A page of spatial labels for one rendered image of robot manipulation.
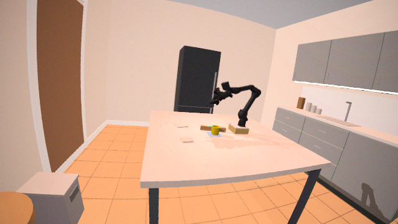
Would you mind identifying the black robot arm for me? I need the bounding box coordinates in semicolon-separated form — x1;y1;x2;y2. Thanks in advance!
214;82;261;128

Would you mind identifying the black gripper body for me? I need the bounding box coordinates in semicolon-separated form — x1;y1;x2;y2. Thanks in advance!
216;91;227;105

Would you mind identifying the orange wooden plank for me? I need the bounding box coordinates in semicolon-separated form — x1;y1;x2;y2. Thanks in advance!
200;125;226;133

